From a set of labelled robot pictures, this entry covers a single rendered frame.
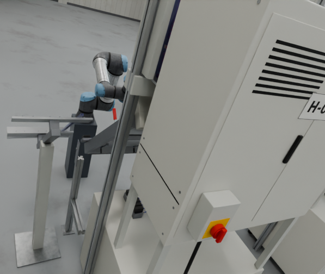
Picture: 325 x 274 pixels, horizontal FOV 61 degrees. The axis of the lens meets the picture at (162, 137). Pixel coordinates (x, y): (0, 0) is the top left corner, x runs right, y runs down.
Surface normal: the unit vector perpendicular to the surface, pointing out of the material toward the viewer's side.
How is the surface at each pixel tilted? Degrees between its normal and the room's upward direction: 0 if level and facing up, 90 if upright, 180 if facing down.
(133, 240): 0
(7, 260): 0
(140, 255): 0
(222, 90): 90
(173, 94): 90
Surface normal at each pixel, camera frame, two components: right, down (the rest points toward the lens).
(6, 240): 0.28, -0.84
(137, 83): 0.41, 0.55
